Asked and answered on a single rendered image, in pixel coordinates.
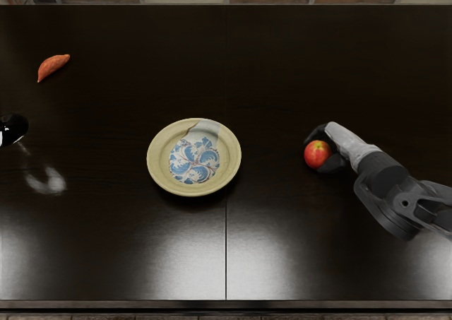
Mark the cream plate with blue pattern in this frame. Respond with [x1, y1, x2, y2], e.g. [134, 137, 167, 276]
[146, 117, 242, 198]

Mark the clear wine glass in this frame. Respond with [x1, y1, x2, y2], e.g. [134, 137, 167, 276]
[0, 113, 67, 196]

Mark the orange sweet potato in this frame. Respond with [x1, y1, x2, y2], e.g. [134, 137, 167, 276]
[37, 54, 71, 83]

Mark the red apple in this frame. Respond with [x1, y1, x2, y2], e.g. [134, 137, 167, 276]
[304, 140, 333, 170]

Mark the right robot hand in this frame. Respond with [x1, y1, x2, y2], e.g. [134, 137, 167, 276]
[304, 121, 379, 175]

